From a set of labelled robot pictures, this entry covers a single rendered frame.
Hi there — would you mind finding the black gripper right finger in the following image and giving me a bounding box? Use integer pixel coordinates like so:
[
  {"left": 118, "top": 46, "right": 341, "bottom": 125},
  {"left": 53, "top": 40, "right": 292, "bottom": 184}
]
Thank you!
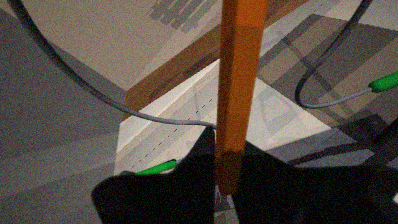
[{"left": 231, "top": 140, "right": 398, "bottom": 224}]

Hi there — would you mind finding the orange handle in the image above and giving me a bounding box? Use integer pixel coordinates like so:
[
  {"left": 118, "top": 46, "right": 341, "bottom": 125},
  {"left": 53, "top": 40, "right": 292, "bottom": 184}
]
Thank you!
[{"left": 215, "top": 0, "right": 268, "bottom": 197}]

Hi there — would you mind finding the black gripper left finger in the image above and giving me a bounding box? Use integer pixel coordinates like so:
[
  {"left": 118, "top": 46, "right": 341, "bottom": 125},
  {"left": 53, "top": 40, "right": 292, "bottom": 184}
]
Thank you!
[{"left": 91, "top": 125, "right": 216, "bottom": 224}]

